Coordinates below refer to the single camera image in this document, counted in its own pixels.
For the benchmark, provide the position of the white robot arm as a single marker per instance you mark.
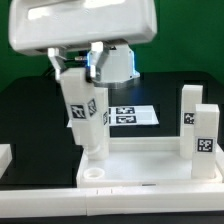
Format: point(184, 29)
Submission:
point(117, 67)

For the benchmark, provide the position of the white front fence rail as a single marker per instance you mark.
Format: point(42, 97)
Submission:
point(111, 200)

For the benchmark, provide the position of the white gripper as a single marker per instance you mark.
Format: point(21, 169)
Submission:
point(37, 25)

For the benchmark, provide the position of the white left fence block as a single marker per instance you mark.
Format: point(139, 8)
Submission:
point(5, 157)

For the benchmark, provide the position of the white desk top tray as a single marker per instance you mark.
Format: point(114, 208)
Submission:
point(140, 161)

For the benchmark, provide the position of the white marker sheet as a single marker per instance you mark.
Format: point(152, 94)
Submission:
point(130, 115)

